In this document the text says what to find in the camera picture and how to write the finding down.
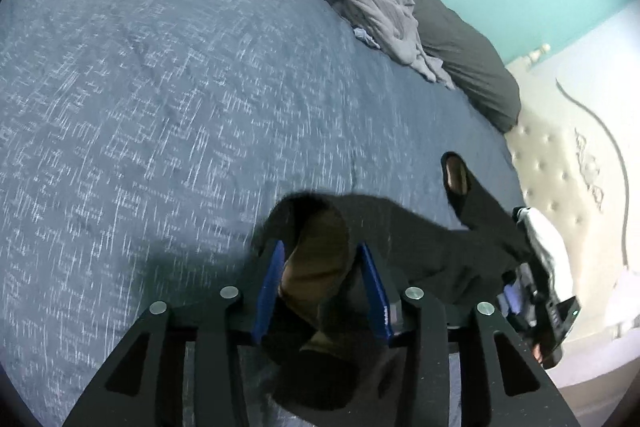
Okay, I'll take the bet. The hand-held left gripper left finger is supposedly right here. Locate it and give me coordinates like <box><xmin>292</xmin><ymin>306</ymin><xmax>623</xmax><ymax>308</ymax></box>
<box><xmin>62</xmin><ymin>239</ymin><xmax>286</xmax><ymax>427</ymax></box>

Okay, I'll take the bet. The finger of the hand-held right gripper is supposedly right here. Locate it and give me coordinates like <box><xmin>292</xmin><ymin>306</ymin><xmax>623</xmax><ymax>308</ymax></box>
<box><xmin>502</xmin><ymin>274</ymin><xmax>538</xmax><ymax>325</ymax></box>

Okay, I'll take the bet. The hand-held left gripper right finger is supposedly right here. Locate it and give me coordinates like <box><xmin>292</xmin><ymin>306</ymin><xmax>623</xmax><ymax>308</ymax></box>
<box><xmin>357</xmin><ymin>243</ymin><xmax>581</xmax><ymax>427</ymax></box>

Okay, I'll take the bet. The black sweatshirt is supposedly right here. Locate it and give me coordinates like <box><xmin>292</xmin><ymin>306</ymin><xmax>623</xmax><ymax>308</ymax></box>
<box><xmin>252</xmin><ymin>152</ymin><xmax>536</xmax><ymax>427</ymax></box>

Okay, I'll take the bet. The folded white garment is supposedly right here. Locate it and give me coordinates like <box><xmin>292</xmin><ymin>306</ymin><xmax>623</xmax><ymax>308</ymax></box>
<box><xmin>515</xmin><ymin>207</ymin><xmax>576</xmax><ymax>308</ymax></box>

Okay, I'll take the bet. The cream tufted headboard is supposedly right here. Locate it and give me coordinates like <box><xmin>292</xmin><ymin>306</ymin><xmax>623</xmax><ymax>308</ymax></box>
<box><xmin>505</xmin><ymin>44</ymin><xmax>640</xmax><ymax>388</ymax></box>

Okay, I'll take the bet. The dark grey rolled duvet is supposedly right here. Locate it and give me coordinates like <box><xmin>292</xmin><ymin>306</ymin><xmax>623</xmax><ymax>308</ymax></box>
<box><xmin>185</xmin><ymin>0</ymin><xmax>521</xmax><ymax>132</ymax></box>

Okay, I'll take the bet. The crumpled light grey garment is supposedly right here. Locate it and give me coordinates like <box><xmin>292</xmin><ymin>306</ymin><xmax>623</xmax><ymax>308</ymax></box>
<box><xmin>318</xmin><ymin>0</ymin><xmax>456</xmax><ymax>90</ymax></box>

